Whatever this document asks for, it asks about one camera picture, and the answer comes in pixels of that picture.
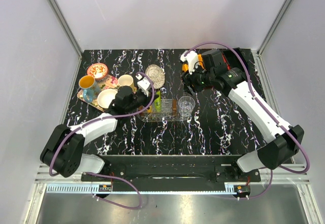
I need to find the clear toothbrush holder rack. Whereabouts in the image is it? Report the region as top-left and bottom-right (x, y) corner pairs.
(140, 99), (178, 120)

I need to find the speckled saucer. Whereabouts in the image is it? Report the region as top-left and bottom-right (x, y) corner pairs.
(145, 65), (165, 89)

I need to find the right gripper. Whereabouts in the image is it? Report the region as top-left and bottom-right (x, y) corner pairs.
(180, 61), (215, 97)

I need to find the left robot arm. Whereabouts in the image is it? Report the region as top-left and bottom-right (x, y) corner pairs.
(40, 86), (155, 181)

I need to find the white scalloped bowl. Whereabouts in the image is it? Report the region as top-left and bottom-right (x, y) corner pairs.
(97, 88), (118, 109)

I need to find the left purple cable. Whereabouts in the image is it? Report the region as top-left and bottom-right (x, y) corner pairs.
(48, 72), (155, 209)

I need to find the yellow bin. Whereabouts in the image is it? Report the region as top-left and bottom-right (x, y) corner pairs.
(182, 55), (204, 73)

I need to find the green toothpaste tube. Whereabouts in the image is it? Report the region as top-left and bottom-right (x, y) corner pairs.
(154, 90), (161, 112)

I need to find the clear glass tumbler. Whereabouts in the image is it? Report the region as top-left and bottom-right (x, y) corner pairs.
(178, 96), (196, 117)

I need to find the clear acrylic tray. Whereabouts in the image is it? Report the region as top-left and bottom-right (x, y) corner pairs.
(137, 99), (189, 122)

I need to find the red bin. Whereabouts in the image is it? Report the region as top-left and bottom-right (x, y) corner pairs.
(221, 53), (231, 70)

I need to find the blue butterfly mug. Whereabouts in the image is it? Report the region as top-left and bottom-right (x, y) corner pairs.
(79, 75), (101, 103)

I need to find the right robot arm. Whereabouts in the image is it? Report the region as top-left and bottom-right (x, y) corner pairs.
(180, 50), (304, 181)

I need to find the black bin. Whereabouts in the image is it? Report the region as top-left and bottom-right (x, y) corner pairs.
(222, 48), (248, 72)

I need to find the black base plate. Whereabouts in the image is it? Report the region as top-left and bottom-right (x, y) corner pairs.
(78, 155), (261, 184)

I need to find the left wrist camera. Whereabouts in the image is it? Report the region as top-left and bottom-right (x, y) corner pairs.
(137, 78), (152, 97)

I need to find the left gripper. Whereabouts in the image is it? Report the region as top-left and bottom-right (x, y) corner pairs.
(125, 89), (158, 114)

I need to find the orange patterned bowl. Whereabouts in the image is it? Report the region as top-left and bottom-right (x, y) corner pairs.
(87, 63), (108, 80)

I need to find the aluminium rail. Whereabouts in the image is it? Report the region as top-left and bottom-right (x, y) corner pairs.
(35, 166), (310, 195)

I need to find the yellow mug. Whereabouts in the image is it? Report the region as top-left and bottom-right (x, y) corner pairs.
(117, 74), (135, 90)

